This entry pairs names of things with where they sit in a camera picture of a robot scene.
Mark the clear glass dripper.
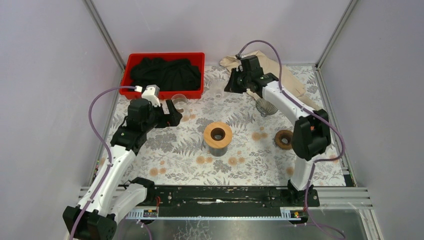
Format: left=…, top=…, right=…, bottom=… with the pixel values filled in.
left=208, top=80, right=229, bottom=99

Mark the light wooden ring holder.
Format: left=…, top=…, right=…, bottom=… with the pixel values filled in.
left=203, top=121, right=233, bottom=149

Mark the glass coffee carafe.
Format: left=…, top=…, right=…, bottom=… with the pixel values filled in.
left=207, top=142, right=229, bottom=157

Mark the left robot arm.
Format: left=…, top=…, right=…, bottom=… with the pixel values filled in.
left=62, top=98, right=182, bottom=240

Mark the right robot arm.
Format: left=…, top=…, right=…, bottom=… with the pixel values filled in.
left=224, top=55, right=331, bottom=206

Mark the grey ribbed glass dripper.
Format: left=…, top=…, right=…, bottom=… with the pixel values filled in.
left=255, top=98, right=278, bottom=117

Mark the small glass beaker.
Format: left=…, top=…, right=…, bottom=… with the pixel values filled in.
left=171, top=93, right=189, bottom=114

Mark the beige cloth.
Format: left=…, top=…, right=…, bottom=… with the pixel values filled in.
left=219, top=50, right=322, bottom=111

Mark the red plastic bin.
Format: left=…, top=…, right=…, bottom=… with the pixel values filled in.
left=121, top=52, right=205, bottom=100

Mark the black cloth in bin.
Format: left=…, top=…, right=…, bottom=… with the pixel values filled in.
left=129, top=57, right=201, bottom=92

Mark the floral patterned table mat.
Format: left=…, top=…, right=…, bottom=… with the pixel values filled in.
left=105, top=64, right=347, bottom=187

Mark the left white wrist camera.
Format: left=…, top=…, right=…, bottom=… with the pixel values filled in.
left=135, top=84, right=161, bottom=108

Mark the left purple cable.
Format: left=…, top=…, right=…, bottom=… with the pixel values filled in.
left=67, top=85, right=138, bottom=240

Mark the purple cable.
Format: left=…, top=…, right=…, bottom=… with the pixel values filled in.
left=235, top=40, right=347, bottom=240
left=67, top=85, right=138, bottom=240

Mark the dark wooden ring holder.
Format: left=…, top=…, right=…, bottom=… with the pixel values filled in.
left=274, top=129, right=293, bottom=150

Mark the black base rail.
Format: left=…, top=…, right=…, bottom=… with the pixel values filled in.
left=137, top=185, right=320, bottom=218

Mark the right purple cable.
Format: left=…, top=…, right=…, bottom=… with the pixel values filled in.
left=235, top=40, right=347, bottom=240

